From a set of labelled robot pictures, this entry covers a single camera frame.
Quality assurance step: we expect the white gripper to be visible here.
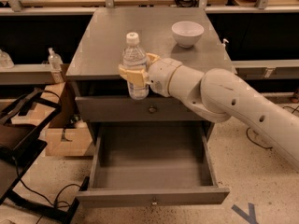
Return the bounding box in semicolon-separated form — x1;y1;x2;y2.
119;53;182;97

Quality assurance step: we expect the clear plastic water bottle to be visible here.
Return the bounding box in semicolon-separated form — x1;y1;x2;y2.
122;32;149;100

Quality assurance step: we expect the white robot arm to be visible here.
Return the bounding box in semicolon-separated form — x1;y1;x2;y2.
119;53;299;168

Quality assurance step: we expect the grey wooden drawer cabinet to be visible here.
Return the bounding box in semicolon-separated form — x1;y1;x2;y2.
66;7;235;140

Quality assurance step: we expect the grey top drawer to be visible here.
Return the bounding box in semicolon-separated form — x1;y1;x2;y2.
76;96;206;122

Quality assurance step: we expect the small white pump bottle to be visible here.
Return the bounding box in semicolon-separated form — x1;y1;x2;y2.
222;38;229;50

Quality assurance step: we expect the clear sanitizer pump bottle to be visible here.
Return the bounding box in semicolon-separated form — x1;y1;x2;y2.
48;48;64;83

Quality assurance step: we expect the grey open middle drawer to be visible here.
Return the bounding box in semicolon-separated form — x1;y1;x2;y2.
77;121;230;208

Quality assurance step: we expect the white ceramic bowl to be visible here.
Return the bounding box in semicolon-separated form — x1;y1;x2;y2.
172;21;205;48

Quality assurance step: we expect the cardboard box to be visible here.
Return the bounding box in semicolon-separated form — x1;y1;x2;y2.
29;63;96;158

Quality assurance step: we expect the black metal cart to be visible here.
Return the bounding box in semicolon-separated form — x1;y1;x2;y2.
0;89;79;224

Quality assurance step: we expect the black floor cable right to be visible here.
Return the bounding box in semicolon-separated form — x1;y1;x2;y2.
245;105;299;150

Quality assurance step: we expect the black floor cable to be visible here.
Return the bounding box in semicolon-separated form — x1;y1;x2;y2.
245;105;299;150
13;159;82;224

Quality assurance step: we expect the black floor cable left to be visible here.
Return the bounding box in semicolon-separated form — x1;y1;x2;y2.
13;159;82;224

